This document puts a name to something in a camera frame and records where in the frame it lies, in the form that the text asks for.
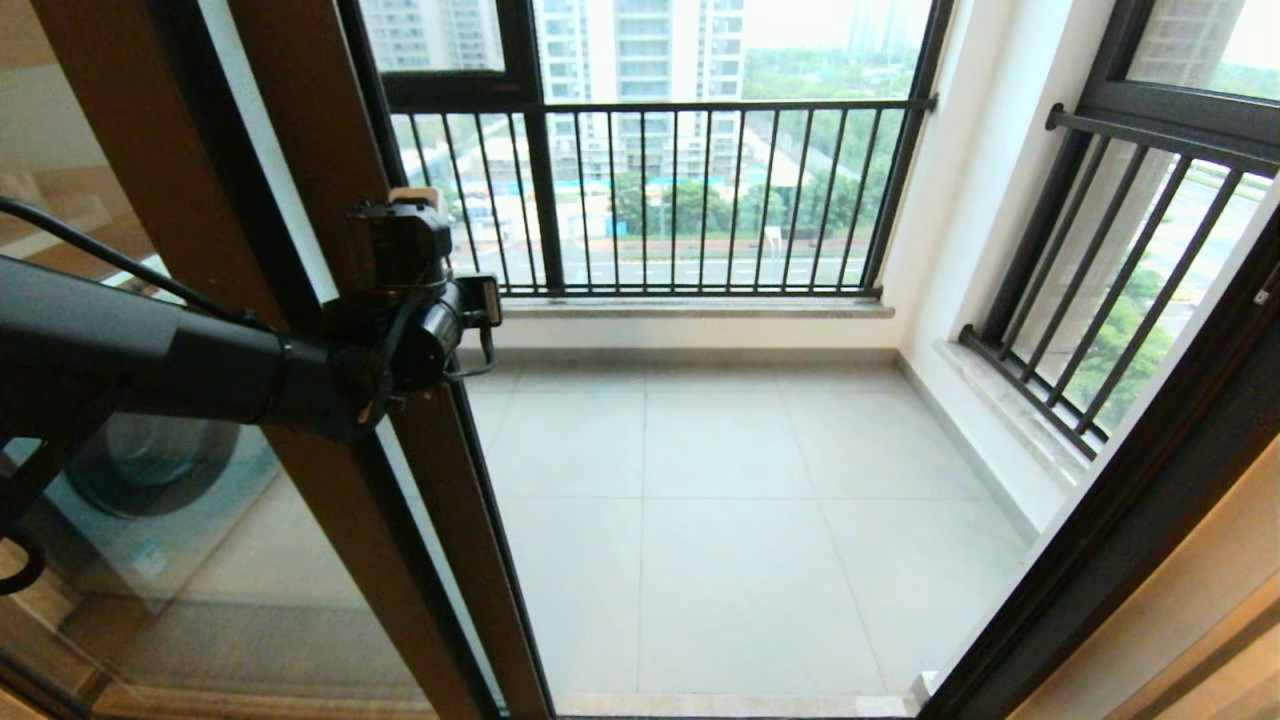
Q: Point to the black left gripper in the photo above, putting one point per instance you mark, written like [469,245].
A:
[435,345]

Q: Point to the sliding glass door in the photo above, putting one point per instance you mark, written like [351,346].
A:
[320,120]

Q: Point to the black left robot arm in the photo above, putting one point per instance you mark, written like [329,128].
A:
[150,360]

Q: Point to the long grey stone window sill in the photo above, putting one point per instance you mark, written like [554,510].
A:
[700,307]

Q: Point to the grey front-load washing machine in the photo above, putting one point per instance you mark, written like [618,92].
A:
[150,470]

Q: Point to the brown framed fixed glass door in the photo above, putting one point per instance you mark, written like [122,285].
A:
[150,150]

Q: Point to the wide black window railing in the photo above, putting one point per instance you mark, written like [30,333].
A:
[740,102]

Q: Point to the short grey stone window sill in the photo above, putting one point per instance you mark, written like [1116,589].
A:
[1010,410]

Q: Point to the narrow black window railing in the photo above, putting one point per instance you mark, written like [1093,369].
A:
[1180,130]

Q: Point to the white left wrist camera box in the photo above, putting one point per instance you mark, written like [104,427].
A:
[415,198]

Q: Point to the dark door frame with track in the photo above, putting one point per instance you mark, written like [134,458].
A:
[1150,520]

